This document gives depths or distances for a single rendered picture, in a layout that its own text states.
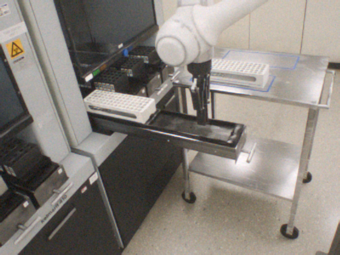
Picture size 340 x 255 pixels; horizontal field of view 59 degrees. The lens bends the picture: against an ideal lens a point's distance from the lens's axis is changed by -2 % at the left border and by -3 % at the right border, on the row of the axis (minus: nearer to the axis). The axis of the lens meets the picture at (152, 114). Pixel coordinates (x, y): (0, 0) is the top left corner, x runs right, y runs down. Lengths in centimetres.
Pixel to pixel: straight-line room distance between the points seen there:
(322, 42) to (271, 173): 189
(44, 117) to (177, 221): 105
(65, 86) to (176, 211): 106
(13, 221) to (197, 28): 74
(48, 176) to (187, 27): 65
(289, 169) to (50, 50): 129
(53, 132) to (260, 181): 104
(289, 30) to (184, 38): 266
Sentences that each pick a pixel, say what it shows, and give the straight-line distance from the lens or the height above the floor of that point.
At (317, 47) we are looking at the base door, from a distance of 333.
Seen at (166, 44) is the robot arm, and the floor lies 122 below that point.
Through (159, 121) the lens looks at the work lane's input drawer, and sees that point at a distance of 116.
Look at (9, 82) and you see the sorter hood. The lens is 97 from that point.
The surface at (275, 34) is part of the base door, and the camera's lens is 332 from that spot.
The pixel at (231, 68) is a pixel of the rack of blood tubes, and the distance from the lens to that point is 132.
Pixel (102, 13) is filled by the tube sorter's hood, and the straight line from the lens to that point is 126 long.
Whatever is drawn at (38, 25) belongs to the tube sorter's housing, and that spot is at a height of 123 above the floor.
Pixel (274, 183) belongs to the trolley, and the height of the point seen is 28.
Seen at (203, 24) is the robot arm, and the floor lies 125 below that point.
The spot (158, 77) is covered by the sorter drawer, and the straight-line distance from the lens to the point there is 151.
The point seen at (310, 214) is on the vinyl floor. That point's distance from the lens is 193.
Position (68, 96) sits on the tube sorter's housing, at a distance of 116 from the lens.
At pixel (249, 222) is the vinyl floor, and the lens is 183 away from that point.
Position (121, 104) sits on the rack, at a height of 86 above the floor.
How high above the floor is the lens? 146
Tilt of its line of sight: 33 degrees down
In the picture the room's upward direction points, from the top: 9 degrees counter-clockwise
